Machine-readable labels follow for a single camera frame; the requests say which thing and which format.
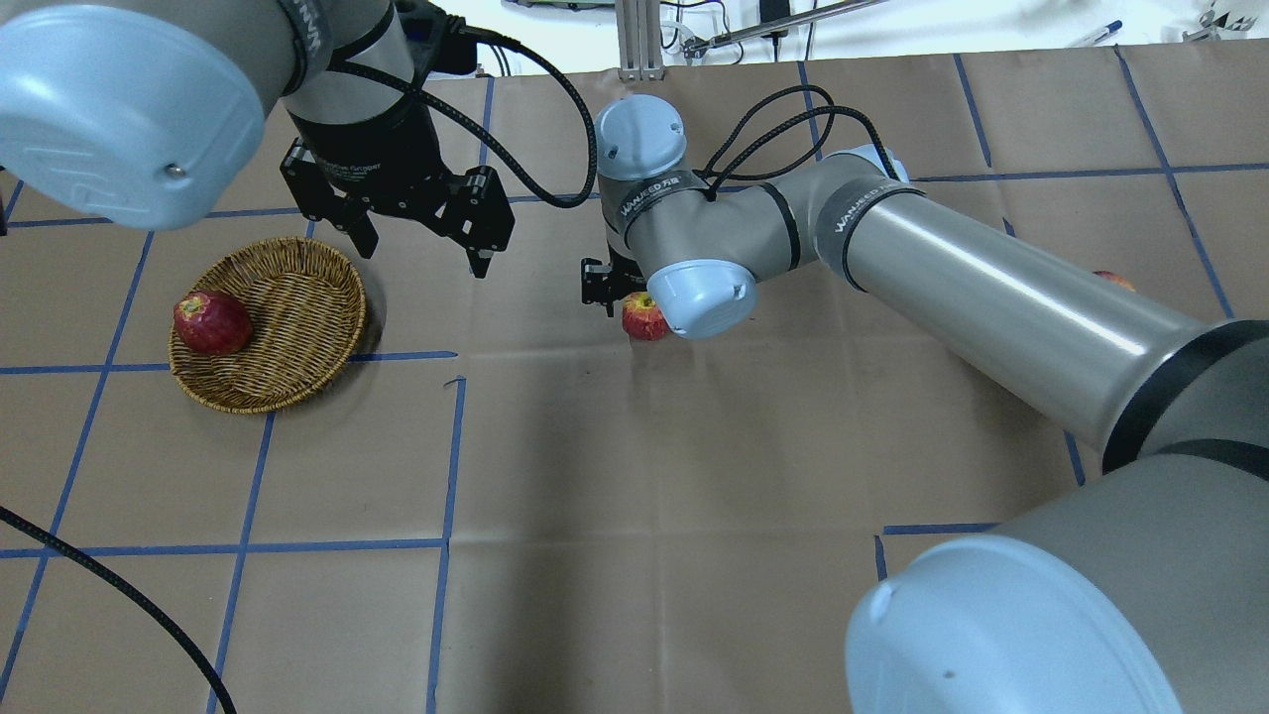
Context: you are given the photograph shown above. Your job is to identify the red yellow apple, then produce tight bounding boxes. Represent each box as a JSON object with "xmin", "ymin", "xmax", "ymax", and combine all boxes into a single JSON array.
[{"xmin": 622, "ymin": 290, "xmax": 671, "ymax": 342}]

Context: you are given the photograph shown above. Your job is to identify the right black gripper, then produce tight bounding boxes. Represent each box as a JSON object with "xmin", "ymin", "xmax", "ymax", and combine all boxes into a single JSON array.
[{"xmin": 580, "ymin": 249, "xmax": 646, "ymax": 309}]

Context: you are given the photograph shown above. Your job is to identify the red apple in basket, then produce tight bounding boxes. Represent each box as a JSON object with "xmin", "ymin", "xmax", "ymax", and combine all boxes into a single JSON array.
[{"xmin": 173, "ymin": 290, "xmax": 255, "ymax": 356}]

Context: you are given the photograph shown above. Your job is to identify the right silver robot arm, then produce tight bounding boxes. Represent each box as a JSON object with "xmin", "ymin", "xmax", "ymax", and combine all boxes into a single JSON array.
[{"xmin": 589, "ymin": 94, "xmax": 1268, "ymax": 713}]

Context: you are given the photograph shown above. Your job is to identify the blue white pen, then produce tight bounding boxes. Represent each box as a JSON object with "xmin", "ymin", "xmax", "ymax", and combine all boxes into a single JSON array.
[{"xmin": 1063, "ymin": 19, "xmax": 1123, "ymax": 49}]

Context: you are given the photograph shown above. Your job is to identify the woven wicker basket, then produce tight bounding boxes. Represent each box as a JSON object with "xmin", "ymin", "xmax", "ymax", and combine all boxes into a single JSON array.
[{"xmin": 169, "ymin": 236, "xmax": 368, "ymax": 415}]

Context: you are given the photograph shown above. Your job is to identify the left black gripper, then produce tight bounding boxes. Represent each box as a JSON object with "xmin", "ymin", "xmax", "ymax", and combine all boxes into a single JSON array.
[{"xmin": 280, "ymin": 99, "xmax": 516, "ymax": 280}]

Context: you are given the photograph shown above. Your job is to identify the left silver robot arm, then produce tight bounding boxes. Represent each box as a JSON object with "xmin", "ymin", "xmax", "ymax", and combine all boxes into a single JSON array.
[{"xmin": 1, "ymin": 1, "xmax": 514, "ymax": 279}]

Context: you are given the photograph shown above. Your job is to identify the long metal grabber rod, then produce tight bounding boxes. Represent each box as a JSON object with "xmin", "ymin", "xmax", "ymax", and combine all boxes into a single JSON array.
[{"xmin": 681, "ymin": 1, "xmax": 884, "ymax": 60}]

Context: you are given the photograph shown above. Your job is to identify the aluminium frame post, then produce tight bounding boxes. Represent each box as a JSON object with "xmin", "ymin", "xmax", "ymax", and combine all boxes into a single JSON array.
[{"xmin": 615, "ymin": 0, "xmax": 665, "ymax": 84}]

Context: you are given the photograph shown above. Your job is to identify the red apple on plate right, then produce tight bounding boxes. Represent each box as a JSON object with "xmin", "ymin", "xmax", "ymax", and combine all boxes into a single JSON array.
[{"xmin": 1093, "ymin": 270, "xmax": 1137, "ymax": 293}]

